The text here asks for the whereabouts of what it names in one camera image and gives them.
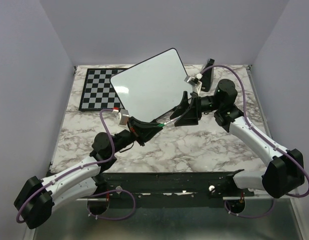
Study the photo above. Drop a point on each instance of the green white marker pen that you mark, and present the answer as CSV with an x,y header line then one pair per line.
x,y
165,123

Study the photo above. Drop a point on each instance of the black triangular stand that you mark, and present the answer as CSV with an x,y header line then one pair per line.
x,y
207,76

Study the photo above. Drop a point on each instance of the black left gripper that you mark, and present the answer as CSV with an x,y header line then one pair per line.
x,y
144,133

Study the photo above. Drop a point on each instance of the black white checkerboard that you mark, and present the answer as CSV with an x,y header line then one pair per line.
x,y
98,92

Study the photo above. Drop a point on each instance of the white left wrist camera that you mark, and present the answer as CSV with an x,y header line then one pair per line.
x,y
122,116

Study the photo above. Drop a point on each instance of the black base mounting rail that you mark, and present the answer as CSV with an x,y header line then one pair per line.
x,y
169,189

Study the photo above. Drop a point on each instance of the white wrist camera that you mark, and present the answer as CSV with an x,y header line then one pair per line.
x,y
122,116
195,82

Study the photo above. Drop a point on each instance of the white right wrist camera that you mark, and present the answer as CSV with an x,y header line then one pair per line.
x,y
195,82

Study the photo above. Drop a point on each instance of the white whiteboard black frame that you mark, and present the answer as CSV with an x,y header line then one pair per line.
x,y
152,87

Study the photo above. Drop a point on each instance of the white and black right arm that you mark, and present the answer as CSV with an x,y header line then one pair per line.
x,y
284,168

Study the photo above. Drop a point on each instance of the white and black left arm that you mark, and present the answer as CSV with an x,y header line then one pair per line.
x,y
38,198

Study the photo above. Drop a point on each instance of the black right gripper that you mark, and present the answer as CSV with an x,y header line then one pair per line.
x,y
192,116

